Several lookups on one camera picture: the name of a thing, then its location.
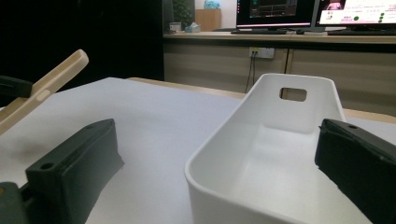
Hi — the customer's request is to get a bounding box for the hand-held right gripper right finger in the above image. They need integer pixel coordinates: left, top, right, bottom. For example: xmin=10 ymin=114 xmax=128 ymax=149
xmin=314 ymin=118 xmax=396 ymax=224

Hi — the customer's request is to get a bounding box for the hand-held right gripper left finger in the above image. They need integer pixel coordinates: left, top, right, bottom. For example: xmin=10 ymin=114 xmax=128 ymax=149
xmin=25 ymin=118 xmax=125 ymax=224

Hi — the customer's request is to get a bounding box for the white plastic storage bin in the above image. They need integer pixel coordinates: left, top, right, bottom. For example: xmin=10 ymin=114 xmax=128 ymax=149
xmin=184 ymin=73 xmax=375 ymax=224

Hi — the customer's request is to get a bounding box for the black curtain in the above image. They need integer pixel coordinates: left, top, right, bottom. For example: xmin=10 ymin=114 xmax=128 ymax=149
xmin=0 ymin=0 xmax=165 ymax=91

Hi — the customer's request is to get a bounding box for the white table mat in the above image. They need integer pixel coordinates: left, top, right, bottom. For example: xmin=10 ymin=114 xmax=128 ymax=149
xmin=0 ymin=77 xmax=396 ymax=224

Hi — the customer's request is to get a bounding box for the beige long desk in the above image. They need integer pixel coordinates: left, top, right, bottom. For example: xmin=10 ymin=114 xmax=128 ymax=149
xmin=163 ymin=30 xmax=396 ymax=118

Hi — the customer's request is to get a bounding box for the black keyboard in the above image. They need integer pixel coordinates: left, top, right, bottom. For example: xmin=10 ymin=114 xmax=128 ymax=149
xmin=230 ymin=28 xmax=290 ymax=35
xmin=326 ymin=29 xmax=396 ymax=36

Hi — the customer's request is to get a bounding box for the computer monitor with white screen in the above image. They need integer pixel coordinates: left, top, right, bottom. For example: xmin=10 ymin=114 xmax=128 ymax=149
xmin=315 ymin=0 xmax=396 ymax=28

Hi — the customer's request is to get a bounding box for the wooden table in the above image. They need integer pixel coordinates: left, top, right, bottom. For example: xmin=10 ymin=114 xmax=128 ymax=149
xmin=125 ymin=77 xmax=396 ymax=125

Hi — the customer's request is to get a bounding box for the black computer monitor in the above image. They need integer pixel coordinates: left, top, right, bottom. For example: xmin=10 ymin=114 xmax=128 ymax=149
xmin=234 ymin=0 xmax=318 ymax=30

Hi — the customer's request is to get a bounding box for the green potted plant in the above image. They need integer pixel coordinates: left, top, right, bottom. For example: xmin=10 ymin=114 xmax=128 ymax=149
xmin=171 ymin=0 xmax=196 ymax=25

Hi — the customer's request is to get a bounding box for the light blue tissue pack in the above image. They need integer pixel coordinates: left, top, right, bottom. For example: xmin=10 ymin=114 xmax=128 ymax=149
xmin=184 ymin=21 xmax=202 ymax=34

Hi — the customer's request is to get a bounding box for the cardboard box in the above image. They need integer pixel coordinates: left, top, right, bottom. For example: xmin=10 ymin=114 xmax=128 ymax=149
xmin=194 ymin=8 xmax=223 ymax=33

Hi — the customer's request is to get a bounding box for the black power cable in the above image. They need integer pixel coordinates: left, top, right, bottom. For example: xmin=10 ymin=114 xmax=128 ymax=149
xmin=245 ymin=50 xmax=255 ymax=94

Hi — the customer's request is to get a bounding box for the white wall outlet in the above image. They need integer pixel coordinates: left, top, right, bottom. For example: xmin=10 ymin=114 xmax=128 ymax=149
xmin=248 ymin=47 xmax=276 ymax=60

